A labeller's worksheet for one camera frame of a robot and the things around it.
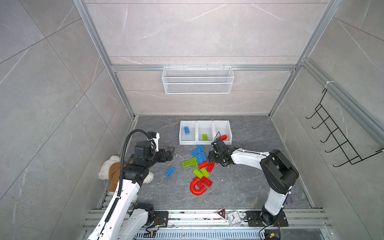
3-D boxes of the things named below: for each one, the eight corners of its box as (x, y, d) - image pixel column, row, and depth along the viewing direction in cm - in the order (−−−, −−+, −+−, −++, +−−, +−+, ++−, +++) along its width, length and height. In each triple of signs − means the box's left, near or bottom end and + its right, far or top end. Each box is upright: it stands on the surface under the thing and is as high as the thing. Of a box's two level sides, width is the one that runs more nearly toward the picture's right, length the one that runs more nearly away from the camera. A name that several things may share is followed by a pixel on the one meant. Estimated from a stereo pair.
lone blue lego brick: (164, 175, 90) (164, 173, 89) (170, 166, 94) (170, 165, 92) (169, 178, 89) (169, 176, 87) (175, 169, 93) (175, 168, 91)
